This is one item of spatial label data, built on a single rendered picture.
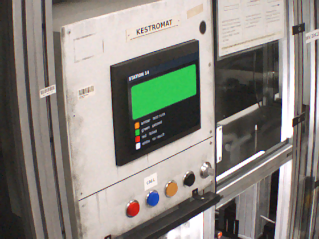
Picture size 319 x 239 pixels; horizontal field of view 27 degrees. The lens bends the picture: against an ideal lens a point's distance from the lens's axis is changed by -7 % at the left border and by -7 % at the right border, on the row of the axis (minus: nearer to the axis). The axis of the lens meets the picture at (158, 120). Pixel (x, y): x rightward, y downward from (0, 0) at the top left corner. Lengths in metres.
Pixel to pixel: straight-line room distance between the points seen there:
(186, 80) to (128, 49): 0.17
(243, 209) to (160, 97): 0.92
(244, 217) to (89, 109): 1.07
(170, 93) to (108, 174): 0.20
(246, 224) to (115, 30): 1.12
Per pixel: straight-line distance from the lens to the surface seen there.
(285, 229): 2.10
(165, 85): 1.40
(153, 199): 1.48
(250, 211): 2.24
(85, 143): 1.31
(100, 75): 1.30
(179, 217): 1.52
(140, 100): 1.36
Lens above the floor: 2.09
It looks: 20 degrees down
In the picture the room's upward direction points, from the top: 2 degrees counter-clockwise
